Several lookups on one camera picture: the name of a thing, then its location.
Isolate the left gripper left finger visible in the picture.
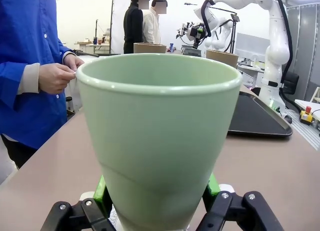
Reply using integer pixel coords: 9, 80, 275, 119
39, 175, 118, 231

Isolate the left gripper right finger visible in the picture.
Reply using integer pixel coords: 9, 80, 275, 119
197, 172, 286, 231

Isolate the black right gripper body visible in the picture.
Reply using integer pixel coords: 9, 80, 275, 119
190, 25, 206, 42

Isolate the white lace coaster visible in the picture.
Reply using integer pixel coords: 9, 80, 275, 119
109, 204, 125, 229

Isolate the pale green plastic cup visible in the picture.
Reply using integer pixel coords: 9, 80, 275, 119
75, 53, 243, 231

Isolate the person's right forearm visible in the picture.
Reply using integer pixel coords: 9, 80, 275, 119
0, 62, 41, 109

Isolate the person's left forearm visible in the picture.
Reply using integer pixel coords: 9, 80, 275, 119
56, 37, 76, 62

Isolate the person's left hand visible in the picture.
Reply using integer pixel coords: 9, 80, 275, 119
62, 53, 86, 71

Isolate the person's right hand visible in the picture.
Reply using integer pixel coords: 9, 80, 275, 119
38, 62, 77, 96

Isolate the black tripod with screen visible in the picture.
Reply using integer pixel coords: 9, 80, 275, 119
226, 12, 241, 54

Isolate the person in cream shirt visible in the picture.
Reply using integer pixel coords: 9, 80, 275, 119
142, 0, 168, 45

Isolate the person in black top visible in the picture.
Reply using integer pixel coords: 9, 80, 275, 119
123, 0, 145, 55

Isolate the black plastic tray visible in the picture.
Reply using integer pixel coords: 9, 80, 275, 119
226, 93, 294, 137

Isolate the black office chair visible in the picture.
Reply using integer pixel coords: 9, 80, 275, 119
283, 72, 300, 96

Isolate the black metal rod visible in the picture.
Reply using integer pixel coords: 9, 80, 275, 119
72, 49, 100, 58

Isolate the yellow emergency stop box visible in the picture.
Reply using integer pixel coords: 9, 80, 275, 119
299, 105, 313, 126

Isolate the person in blue shirt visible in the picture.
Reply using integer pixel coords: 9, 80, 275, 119
0, 0, 86, 171

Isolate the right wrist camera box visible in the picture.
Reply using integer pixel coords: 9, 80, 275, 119
176, 22, 193, 40

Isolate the aluminium base plate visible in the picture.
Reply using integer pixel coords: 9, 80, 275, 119
283, 107, 320, 152

